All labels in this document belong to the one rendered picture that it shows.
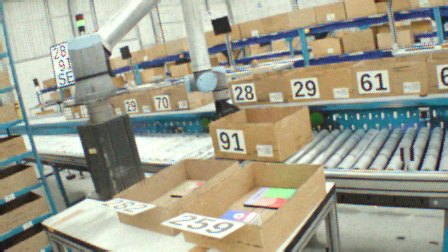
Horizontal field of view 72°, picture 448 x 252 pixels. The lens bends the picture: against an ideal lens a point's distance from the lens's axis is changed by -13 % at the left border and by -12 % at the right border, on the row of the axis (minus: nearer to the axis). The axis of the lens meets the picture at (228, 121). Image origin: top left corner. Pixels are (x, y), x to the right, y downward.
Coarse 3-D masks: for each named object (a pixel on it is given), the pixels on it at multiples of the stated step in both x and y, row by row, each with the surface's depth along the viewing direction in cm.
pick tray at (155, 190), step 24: (168, 168) 139; (192, 168) 144; (216, 168) 137; (120, 192) 120; (144, 192) 129; (168, 192) 137; (192, 192) 109; (120, 216) 117; (144, 216) 108; (168, 216) 101
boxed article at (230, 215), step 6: (228, 216) 98; (234, 216) 97; (240, 216) 97; (246, 216) 96; (252, 216) 95; (258, 216) 96; (240, 222) 94; (246, 222) 93; (252, 222) 93; (258, 222) 96
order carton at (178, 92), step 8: (168, 88) 281; (176, 88) 248; (184, 88) 243; (152, 96) 266; (168, 96) 255; (176, 96) 250; (184, 96) 246; (192, 96) 247; (200, 96) 254; (208, 96) 260; (176, 104) 253; (192, 104) 247; (200, 104) 254
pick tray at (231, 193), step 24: (264, 168) 122; (288, 168) 116; (312, 168) 110; (216, 192) 110; (240, 192) 120; (312, 192) 101; (216, 216) 109; (264, 216) 102; (288, 216) 89; (192, 240) 96; (216, 240) 90; (240, 240) 84; (264, 240) 80
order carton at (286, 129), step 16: (240, 112) 188; (256, 112) 187; (272, 112) 180; (288, 112) 173; (304, 112) 162; (224, 128) 164; (240, 128) 157; (256, 128) 151; (272, 128) 146; (288, 128) 152; (304, 128) 162; (256, 144) 154; (272, 144) 148; (288, 144) 152; (304, 144) 162; (272, 160) 151
